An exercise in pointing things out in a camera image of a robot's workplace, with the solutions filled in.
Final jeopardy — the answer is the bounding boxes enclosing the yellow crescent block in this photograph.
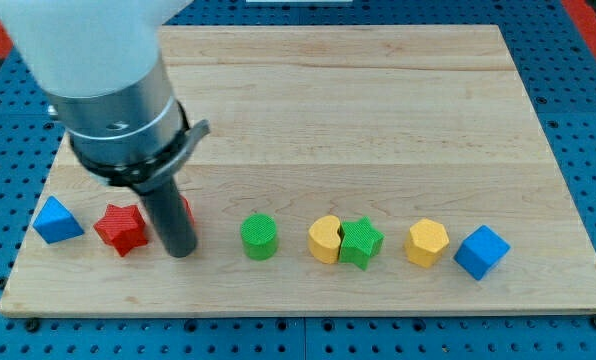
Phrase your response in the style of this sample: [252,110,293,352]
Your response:
[307,215,342,264]

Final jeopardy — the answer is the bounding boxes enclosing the blue cube block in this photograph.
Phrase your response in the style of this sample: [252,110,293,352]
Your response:
[454,225,511,281]

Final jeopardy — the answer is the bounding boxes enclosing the red star block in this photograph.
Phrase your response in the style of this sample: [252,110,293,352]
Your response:
[93,204,148,257]

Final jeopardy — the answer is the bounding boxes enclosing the light wooden board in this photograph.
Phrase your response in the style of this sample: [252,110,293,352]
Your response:
[0,25,596,318]

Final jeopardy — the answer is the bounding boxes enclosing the red block behind rod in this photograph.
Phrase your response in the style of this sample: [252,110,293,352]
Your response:
[180,195,195,226]

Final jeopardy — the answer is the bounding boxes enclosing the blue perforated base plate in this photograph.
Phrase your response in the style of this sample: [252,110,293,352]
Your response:
[0,1,596,359]

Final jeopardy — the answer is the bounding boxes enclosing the green cylinder block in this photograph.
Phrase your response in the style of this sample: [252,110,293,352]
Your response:
[240,213,278,261]

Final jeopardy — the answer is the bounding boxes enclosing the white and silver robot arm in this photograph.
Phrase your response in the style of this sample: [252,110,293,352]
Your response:
[0,0,210,258]

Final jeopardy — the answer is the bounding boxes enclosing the yellow hexagon block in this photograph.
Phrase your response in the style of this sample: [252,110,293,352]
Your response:
[404,218,450,268]

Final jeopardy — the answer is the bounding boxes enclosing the green star block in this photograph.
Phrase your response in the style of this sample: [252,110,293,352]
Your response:
[339,216,384,271]

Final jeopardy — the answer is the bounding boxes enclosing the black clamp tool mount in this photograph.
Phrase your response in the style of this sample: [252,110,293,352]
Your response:
[70,102,210,194]

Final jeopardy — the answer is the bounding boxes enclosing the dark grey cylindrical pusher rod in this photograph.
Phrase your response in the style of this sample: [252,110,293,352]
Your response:
[137,178,197,258]

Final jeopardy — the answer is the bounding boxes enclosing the blue triangular block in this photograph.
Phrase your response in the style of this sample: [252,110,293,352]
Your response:
[32,196,84,244]

